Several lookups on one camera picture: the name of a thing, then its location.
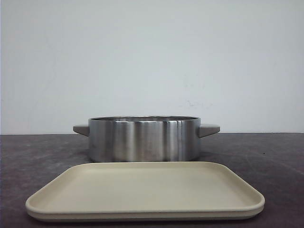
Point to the stainless steel steamer pot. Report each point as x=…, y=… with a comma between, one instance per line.
x=145, y=138

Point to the cream rectangular plastic tray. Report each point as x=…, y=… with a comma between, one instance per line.
x=122, y=191

